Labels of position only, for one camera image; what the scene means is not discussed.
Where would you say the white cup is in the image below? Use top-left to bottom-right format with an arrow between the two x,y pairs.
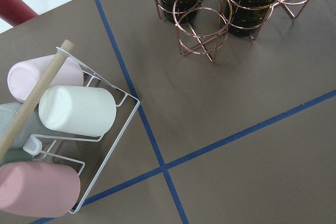
38,86 -> 117,137

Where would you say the grey cup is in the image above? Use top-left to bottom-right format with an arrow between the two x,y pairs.
1,102 -> 52,148

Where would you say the light pink cup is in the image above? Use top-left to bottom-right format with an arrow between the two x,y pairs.
7,55 -> 84,103

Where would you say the rose pink cup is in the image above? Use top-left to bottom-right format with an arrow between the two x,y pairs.
1,161 -> 80,218

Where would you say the mint green cup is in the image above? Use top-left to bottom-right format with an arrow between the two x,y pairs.
1,148 -> 33,166

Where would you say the red cylinder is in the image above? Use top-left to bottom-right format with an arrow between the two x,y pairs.
1,0 -> 38,26

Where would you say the copper wire bottle rack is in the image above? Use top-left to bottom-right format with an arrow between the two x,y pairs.
154,0 -> 310,61

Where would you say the white wire cup rack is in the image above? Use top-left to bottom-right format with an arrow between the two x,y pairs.
23,46 -> 141,214

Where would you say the wooden rack handle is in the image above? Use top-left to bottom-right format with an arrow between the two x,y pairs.
1,39 -> 75,159

